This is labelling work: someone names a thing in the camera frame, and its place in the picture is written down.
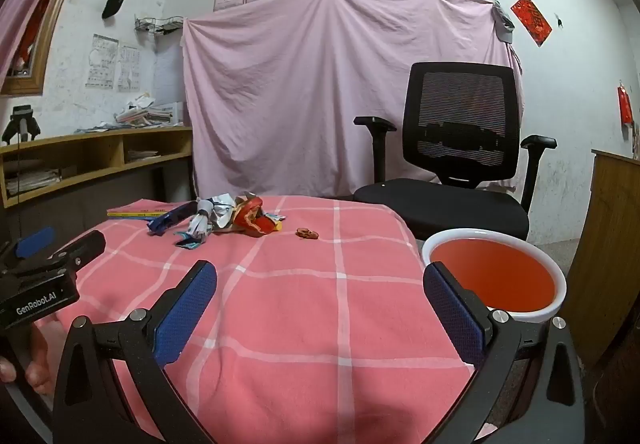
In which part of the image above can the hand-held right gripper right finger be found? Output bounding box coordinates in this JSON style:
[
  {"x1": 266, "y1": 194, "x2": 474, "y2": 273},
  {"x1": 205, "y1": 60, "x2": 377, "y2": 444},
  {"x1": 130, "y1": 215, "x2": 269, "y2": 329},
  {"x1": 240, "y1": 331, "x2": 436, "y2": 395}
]
[{"x1": 423, "y1": 261, "x2": 587, "y2": 444}]

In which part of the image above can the black gripper stand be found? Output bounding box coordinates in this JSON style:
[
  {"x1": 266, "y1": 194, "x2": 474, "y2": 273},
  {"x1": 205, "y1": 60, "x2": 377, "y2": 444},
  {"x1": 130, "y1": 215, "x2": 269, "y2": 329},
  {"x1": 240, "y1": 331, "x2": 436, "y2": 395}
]
[{"x1": 1, "y1": 106, "x2": 41, "y2": 145}]

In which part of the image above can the wooden wall shelf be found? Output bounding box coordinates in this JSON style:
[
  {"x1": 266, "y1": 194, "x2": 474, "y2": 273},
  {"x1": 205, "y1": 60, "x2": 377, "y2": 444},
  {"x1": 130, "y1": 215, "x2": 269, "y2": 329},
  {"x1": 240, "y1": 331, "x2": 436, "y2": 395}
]
[{"x1": 0, "y1": 125, "x2": 194, "y2": 209}]

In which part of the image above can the red wrapper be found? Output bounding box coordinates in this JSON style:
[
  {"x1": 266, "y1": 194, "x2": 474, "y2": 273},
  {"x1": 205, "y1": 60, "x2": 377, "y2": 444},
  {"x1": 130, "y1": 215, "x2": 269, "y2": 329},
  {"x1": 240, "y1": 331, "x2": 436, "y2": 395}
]
[{"x1": 231, "y1": 194, "x2": 287, "y2": 237}]

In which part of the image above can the pink hanging sheet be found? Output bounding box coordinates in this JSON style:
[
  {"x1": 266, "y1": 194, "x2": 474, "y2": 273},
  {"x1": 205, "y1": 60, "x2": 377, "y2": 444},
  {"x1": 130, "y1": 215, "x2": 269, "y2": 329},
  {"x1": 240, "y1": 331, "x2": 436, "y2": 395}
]
[{"x1": 181, "y1": 0, "x2": 523, "y2": 201}]

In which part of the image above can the thin yellow-edged book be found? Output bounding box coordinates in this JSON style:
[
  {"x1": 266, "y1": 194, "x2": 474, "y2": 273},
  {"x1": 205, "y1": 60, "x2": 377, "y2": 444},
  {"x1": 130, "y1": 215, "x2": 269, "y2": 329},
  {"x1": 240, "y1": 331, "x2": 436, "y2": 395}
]
[{"x1": 106, "y1": 204, "x2": 194, "y2": 221}]

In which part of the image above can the stack of papers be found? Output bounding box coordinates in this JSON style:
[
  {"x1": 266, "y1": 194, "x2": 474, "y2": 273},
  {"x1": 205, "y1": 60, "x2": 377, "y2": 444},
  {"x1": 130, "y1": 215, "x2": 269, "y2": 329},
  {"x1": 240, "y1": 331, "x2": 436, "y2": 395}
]
[{"x1": 4, "y1": 166, "x2": 64, "y2": 197}]

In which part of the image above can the wooden window frame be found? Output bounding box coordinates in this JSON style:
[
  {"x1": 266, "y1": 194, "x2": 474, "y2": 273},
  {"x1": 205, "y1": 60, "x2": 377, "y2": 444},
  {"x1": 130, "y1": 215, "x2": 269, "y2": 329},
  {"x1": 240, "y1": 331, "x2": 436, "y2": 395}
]
[{"x1": 0, "y1": 0, "x2": 107, "y2": 97}]

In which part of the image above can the pink plaid tablecloth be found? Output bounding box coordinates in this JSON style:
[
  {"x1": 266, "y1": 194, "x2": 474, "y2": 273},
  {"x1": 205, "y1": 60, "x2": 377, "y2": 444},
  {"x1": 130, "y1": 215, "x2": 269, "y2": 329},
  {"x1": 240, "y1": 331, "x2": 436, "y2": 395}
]
[{"x1": 37, "y1": 194, "x2": 476, "y2": 444}]

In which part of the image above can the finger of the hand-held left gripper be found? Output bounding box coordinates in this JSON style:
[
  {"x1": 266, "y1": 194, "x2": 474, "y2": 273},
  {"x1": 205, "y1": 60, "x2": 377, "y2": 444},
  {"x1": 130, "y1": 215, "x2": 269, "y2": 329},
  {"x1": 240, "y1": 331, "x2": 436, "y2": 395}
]
[
  {"x1": 47, "y1": 230, "x2": 107, "y2": 272},
  {"x1": 0, "y1": 226, "x2": 57, "y2": 269}
]

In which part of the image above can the red paper wall decoration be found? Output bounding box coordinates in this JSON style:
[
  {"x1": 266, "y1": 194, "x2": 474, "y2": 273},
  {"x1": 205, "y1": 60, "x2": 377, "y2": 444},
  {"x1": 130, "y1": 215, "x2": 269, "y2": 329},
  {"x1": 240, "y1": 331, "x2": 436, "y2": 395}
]
[{"x1": 510, "y1": 0, "x2": 553, "y2": 47}]

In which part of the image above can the white and blue wrapper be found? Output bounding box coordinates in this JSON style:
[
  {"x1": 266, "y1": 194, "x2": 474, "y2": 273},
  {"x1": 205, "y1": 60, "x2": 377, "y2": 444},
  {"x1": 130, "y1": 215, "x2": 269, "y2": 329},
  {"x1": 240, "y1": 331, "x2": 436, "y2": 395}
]
[{"x1": 173, "y1": 210, "x2": 217, "y2": 251}]

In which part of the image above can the grey tape patch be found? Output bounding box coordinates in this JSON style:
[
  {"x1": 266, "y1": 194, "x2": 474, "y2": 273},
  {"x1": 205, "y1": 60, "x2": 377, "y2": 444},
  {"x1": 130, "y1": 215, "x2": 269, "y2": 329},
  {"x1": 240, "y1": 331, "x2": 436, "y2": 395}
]
[{"x1": 492, "y1": 0, "x2": 516, "y2": 43}]

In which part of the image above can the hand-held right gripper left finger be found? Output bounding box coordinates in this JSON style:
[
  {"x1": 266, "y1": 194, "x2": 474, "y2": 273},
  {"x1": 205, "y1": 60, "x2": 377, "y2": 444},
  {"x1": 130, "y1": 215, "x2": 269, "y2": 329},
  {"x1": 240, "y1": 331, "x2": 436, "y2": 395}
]
[{"x1": 52, "y1": 260, "x2": 218, "y2": 444}]

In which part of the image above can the black office chair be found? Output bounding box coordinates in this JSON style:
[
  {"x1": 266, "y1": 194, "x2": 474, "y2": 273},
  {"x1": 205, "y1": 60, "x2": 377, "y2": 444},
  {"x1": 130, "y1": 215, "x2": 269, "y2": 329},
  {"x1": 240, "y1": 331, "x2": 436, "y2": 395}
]
[{"x1": 352, "y1": 62, "x2": 557, "y2": 241}]

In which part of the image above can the pile of newspapers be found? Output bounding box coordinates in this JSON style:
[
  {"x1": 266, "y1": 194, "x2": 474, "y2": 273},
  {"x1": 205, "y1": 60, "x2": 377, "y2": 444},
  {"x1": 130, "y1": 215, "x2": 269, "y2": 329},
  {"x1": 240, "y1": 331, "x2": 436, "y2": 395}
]
[{"x1": 75, "y1": 94, "x2": 187, "y2": 132}]

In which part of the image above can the person's left hand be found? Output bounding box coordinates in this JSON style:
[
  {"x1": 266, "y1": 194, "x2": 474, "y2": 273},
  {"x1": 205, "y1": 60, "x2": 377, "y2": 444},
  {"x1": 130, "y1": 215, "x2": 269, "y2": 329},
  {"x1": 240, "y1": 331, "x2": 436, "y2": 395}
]
[{"x1": 0, "y1": 321, "x2": 56, "y2": 396}]

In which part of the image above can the red hanging ornament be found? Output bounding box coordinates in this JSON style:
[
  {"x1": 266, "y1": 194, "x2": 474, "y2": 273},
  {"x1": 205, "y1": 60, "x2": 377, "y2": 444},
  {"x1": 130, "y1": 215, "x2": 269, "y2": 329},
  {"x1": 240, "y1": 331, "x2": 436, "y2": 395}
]
[{"x1": 617, "y1": 81, "x2": 635, "y2": 139}]

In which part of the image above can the paper wall calendar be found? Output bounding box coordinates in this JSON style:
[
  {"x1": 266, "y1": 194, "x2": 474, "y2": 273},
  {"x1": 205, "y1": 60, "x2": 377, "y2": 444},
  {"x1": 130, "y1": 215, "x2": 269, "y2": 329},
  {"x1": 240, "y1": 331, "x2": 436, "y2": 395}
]
[
  {"x1": 116, "y1": 45, "x2": 141, "y2": 92},
  {"x1": 85, "y1": 34, "x2": 120, "y2": 89}
]

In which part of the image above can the silver wrapper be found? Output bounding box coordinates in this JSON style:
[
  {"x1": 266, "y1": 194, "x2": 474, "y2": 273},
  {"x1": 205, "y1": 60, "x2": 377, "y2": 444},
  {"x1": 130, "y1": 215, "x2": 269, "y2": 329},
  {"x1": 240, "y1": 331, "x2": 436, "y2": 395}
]
[{"x1": 197, "y1": 194, "x2": 240, "y2": 229}]

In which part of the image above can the dark blue wrapper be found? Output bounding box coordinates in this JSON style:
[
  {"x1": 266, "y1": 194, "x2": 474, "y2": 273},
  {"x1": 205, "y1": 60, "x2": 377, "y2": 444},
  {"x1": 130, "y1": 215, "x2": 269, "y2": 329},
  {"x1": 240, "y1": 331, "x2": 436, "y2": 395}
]
[{"x1": 146, "y1": 203, "x2": 199, "y2": 236}]

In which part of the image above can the wooden cabinet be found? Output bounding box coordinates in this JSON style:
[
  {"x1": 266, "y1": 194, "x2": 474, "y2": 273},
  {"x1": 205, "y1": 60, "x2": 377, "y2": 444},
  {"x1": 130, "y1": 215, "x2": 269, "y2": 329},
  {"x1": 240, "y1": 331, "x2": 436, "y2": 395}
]
[{"x1": 565, "y1": 149, "x2": 640, "y2": 366}]

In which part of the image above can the wire wall rack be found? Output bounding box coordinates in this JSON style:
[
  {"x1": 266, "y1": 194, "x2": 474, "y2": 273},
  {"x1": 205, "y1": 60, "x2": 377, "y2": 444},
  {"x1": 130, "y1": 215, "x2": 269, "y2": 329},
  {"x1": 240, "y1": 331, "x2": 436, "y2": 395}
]
[{"x1": 134, "y1": 16, "x2": 184, "y2": 37}]

